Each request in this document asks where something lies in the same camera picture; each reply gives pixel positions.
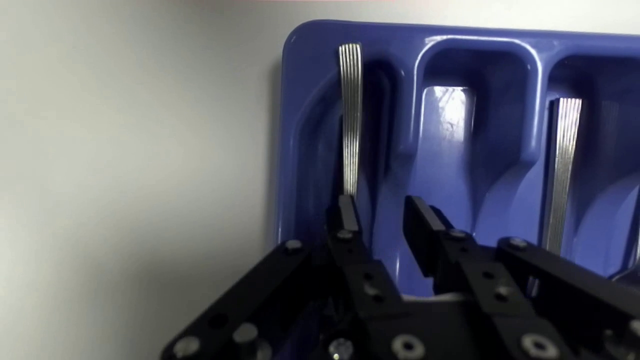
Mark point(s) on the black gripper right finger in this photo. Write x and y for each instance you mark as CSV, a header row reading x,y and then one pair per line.
x,y
507,300

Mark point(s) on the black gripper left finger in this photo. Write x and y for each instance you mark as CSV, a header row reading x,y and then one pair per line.
x,y
313,300

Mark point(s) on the silver fork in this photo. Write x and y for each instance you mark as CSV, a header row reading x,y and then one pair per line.
x,y
351,120

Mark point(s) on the blue plastic cutlery tray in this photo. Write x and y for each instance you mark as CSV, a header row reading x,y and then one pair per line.
x,y
493,166

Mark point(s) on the silver utensil in tray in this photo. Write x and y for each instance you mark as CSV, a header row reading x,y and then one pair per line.
x,y
562,172

